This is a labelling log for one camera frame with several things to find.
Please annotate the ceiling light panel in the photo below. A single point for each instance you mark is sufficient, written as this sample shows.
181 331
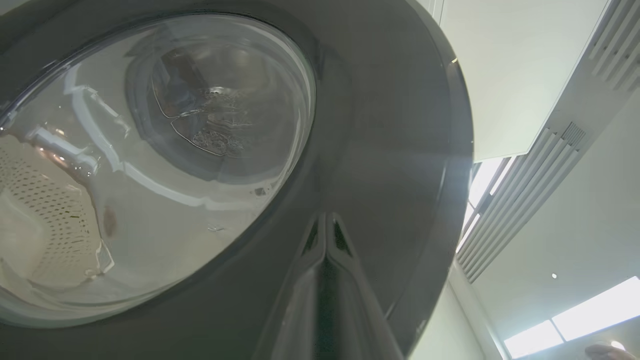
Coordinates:
590 310
485 182

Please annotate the round glass washing machine door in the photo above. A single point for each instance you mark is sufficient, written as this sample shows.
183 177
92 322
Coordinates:
375 150

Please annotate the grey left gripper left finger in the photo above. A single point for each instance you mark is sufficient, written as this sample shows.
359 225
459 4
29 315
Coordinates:
292 310

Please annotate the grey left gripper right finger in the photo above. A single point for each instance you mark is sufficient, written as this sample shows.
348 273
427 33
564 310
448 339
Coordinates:
362 320

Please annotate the linear ceiling air vent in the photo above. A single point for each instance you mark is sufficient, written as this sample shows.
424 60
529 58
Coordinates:
540 175

